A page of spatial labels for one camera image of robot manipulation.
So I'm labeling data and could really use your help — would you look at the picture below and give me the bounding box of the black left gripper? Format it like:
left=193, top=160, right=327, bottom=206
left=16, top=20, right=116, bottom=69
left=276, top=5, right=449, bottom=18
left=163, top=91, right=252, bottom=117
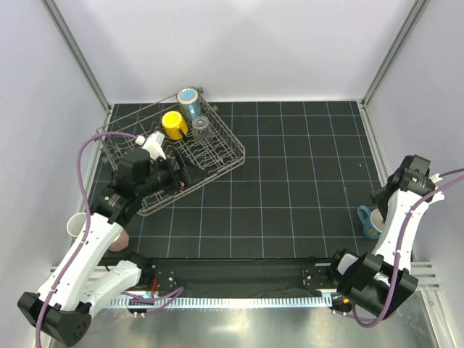
left=136, top=148, right=207, bottom=198

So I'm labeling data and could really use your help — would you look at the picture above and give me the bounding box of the clear glass cup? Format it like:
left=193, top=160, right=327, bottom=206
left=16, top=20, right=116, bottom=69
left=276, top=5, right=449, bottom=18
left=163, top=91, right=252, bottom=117
left=191, top=115, right=214, bottom=141

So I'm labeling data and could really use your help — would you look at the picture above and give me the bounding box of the yellow mug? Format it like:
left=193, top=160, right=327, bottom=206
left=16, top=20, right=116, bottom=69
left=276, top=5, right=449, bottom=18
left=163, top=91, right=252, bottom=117
left=162, top=111, right=189, bottom=141

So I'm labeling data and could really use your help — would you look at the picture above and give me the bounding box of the blue flower mug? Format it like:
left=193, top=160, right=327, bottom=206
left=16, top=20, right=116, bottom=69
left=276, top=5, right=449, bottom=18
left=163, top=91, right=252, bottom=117
left=357, top=205, right=384, bottom=239

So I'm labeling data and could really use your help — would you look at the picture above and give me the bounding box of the blue butterfly mug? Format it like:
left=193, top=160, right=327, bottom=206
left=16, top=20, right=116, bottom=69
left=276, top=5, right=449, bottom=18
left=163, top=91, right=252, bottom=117
left=176, top=88, right=202, bottom=122

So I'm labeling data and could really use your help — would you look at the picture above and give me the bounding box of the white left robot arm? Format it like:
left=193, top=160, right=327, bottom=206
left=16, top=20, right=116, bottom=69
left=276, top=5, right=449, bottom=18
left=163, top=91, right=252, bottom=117
left=17, top=148, right=207, bottom=347

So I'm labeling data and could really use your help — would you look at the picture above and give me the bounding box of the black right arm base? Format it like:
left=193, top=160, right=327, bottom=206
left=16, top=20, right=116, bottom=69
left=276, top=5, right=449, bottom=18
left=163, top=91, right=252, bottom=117
left=302, top=264, right=338, bottom=291

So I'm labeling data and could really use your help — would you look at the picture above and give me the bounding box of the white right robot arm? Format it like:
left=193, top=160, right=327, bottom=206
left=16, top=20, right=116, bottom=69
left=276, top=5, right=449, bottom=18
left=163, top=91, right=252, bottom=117
left=326, top=154, right=444, bottom=328

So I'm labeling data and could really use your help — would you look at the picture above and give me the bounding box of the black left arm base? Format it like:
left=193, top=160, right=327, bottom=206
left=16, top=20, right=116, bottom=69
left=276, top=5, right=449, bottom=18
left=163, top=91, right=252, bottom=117
left=139, top=259, right=177, bottom=294

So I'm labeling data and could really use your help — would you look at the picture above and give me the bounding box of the pink mug right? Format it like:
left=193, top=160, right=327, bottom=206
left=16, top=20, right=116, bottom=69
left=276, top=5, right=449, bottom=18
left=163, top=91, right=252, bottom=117
left=108, top=230, right=130, bottom=252

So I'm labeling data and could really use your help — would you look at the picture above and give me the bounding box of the pink mug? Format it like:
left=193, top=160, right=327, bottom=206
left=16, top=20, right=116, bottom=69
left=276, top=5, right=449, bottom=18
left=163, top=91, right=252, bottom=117
left=108, top=230, right=130, bottom=252
left=66, top=212, right=86, bottom=238

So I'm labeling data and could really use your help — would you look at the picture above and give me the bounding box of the black grid mat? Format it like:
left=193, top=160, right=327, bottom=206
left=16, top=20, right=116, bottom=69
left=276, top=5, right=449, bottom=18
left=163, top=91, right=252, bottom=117
left=65, top=100, right=394, bottom=260

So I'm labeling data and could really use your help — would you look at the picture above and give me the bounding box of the pink mug left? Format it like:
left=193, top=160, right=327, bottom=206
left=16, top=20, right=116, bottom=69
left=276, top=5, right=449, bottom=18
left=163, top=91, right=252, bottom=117
left=66, top=212, right=86, bottom=238

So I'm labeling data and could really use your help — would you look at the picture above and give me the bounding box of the grey wire dish rack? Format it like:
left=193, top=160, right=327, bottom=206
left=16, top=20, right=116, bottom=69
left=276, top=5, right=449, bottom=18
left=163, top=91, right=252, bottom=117
left=90, top=96, right=245, bottom=223

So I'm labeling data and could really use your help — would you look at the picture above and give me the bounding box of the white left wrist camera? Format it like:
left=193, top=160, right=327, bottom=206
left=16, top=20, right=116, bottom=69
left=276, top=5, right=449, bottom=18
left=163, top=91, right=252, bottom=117
left=135, top=130, right=166, bottom=160

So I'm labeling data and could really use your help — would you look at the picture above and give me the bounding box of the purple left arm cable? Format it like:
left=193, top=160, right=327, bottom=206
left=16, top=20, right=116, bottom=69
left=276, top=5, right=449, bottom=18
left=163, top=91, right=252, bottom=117
left=34, top=131, right=184, bottom=347

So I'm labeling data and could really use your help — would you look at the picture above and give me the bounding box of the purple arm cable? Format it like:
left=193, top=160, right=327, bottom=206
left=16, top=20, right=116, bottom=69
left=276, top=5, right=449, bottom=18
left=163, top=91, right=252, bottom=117
left=331, top=169, right=464, bottom=329
left=34, top=131, right=184, bottom=347

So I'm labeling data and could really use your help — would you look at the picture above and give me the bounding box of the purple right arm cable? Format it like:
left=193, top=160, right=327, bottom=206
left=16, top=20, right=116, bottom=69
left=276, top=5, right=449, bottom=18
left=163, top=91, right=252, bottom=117
left=331, top=169, right=464, bottom=329

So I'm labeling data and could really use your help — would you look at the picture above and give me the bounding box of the white slotted cable duct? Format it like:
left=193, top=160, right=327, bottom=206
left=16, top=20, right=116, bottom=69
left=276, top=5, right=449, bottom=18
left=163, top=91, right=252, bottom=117
left=103, top=294, right=332, bottom=310

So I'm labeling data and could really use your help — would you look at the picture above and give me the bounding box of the aluminium frame post right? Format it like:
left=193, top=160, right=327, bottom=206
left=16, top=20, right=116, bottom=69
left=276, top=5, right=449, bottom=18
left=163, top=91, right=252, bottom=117
left=361, top=0, right=429, bottom=109

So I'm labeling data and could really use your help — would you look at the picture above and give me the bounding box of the aluminium frame post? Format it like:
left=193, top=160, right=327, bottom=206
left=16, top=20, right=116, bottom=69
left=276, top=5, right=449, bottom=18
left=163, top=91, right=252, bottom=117
left=41, top=0, right=110, bottom=112
left=361, top=0, right=429, bottom=109

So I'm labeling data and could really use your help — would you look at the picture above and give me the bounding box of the aluminium frame post left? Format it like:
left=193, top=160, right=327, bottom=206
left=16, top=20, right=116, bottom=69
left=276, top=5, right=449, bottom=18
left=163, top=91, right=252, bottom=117
left=41, top=0, right=110, bottom=112

